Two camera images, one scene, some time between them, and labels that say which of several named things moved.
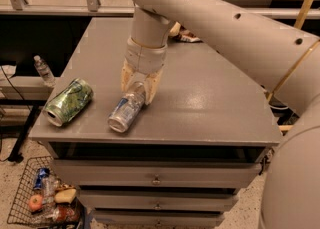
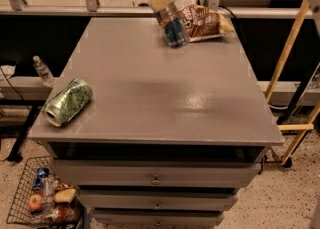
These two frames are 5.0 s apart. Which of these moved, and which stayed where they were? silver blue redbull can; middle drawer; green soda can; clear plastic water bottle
Moved: silver blue redbull can
Stayed: clear plastic water bottle; green soda can; middle drawer
